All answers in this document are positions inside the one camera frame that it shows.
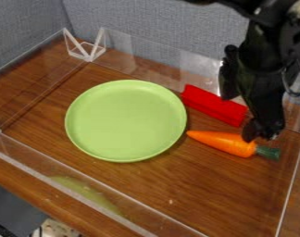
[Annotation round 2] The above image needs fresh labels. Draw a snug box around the red ridged block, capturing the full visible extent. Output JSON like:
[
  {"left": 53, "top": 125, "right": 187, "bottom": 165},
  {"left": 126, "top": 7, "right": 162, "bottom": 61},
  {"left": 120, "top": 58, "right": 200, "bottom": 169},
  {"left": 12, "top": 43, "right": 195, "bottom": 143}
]
[{"left": 180, "top": 84, "right": 247, "bottom": 127}]

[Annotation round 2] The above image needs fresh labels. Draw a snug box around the green round plate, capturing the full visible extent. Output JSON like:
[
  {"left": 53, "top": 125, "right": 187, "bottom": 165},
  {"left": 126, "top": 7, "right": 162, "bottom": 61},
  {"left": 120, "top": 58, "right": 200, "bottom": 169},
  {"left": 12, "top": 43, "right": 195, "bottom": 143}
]
[{"left": 64, "top": 80, "right": 187, "bottom": 163}]

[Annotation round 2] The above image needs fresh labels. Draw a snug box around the orange toy carrot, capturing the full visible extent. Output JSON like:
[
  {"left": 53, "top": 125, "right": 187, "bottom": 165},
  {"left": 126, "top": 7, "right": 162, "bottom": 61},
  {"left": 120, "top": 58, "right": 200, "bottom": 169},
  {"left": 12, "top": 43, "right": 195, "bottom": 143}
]
[{"left": 186, "top": 131, "right": 281, "bottom": 160}]

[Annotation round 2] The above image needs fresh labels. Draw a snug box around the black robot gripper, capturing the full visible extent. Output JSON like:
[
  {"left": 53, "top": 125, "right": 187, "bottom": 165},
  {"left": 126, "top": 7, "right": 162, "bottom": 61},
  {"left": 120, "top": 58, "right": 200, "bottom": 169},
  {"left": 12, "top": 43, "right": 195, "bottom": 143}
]
[{"left": 218, "top": 22, "right": 297, "bottom": 143}]

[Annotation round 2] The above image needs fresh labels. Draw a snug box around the clear acrylic corner bracket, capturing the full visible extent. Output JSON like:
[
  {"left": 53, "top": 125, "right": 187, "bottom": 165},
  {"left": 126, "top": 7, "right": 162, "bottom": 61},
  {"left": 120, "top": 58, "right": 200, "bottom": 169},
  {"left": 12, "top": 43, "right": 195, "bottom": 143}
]
[{"left": 61, "top": 28, "right": 107, "bottom": 62}]

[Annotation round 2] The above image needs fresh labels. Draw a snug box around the clear acrylic enclosure wall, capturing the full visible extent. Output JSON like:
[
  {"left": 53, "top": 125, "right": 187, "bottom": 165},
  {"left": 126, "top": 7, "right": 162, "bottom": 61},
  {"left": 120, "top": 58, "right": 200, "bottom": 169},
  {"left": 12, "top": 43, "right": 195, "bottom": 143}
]
[{"left": 0, "top": 29, "right": 300, "bottom": 237}]

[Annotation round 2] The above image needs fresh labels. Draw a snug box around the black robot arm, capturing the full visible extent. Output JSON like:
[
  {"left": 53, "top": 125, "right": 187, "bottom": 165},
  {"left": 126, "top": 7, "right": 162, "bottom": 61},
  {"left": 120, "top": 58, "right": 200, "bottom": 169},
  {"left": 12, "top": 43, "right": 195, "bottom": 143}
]
[{"left": 186, "top": 0, "right": 300, "bottom": 142}]

